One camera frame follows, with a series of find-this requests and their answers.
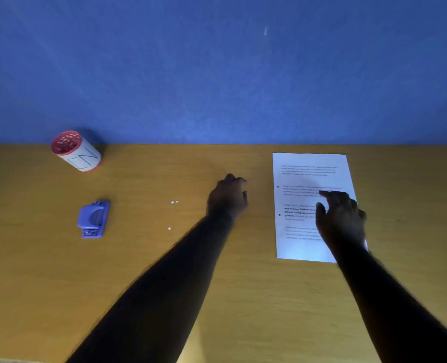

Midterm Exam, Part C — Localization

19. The person's right forearm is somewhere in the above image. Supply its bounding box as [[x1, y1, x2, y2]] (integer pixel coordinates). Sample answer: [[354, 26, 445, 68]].
[[329, 237, 447, 363]]

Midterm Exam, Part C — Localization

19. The person's left forearm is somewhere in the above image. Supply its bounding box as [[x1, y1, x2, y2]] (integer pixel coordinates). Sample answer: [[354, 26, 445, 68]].
[[66, 214, 236, 363]]

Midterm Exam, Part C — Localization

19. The blue hole punch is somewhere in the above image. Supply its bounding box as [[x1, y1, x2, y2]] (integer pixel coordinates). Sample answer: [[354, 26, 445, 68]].
[[76, 200, 111, 239]]

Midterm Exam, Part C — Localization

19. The person's right hand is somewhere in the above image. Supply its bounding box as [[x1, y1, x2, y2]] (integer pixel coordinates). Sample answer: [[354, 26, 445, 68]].
[[315, 190, 368, 254]]

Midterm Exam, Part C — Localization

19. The red cup with white label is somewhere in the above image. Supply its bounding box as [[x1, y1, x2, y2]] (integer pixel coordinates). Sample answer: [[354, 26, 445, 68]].
[[51, 130, 103, 173]]

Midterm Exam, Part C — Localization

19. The white printed paper sheet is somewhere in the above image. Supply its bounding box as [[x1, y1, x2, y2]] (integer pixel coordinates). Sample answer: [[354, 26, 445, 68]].
[[272, 152, 369, 264]]

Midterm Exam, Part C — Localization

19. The person's left hand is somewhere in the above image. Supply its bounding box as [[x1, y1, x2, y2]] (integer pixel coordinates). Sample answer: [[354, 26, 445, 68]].
[[206, 173, 249, 223]]

